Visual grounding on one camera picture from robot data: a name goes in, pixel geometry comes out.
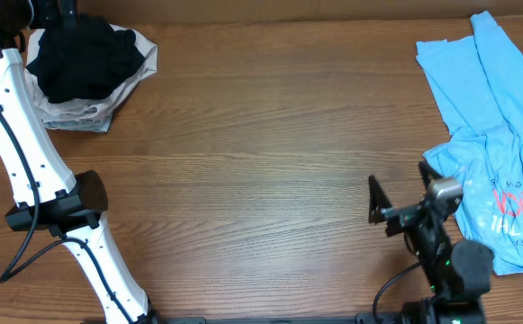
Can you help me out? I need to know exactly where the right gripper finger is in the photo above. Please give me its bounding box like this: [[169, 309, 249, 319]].
[[419, 160, 442, 189], [368, 175, 392, 224]]

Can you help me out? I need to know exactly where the black polo shirt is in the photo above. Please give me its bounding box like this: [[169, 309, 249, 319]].
[[27, 14, 145, 104]]

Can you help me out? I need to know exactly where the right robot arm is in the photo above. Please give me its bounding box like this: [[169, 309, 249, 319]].
[[356, 161, 494, 324]]

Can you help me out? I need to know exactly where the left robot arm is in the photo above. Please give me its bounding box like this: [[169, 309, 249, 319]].
[[0, 1, 159, 323]]

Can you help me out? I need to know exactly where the light blue t-shirt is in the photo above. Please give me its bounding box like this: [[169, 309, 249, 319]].
[[417, 12, 523, 275]]

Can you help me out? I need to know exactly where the folded grey garment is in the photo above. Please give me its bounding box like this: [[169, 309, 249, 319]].
[[44, 114, 113, 132]]

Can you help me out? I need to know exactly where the folded beige garment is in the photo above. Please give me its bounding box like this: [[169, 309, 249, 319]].
[[24, 29, 158, 124]]

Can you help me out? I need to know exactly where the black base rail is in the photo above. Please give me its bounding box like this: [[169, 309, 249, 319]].
[[80, 310, 482, 324]]

